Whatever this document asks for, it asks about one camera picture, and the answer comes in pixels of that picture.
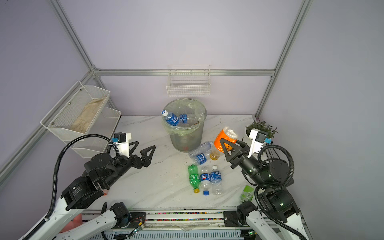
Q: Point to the pepsi bottle blue cap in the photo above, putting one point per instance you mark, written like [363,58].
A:
[205,183]

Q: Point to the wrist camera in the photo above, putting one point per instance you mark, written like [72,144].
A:
[121,140]
[259,139]

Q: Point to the potted green plant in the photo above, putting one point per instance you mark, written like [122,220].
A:
[264,127]

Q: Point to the lime label bottle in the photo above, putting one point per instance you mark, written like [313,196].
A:
[247,194]

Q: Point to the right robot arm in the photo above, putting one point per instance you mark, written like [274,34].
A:
[275,202]

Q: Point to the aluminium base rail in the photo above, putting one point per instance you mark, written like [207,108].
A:
[197,225]

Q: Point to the white two-tier mesh shelf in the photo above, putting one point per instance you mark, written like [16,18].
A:
[60,118]

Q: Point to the green soda bottle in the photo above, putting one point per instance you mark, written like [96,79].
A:
[194,178]

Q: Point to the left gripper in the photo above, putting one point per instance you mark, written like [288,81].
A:
[146,161]

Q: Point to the clear bottle near bin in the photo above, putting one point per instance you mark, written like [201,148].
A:
[204,147]

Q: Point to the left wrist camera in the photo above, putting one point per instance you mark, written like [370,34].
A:
[121,140]

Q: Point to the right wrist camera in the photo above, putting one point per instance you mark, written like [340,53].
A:
[259,139]

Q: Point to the grey bin with green liner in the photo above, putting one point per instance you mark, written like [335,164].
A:
[185,138]

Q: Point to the blue label water bottle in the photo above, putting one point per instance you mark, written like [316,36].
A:
[202,158]

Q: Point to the white wire wall basket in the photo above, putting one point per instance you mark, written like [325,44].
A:
[189,81]

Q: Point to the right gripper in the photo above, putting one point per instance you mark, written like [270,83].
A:
[243,152]

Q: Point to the beige cloth in shelf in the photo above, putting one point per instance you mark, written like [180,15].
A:
[83,121]

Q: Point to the pink watering can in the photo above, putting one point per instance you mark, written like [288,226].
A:
[74,223]

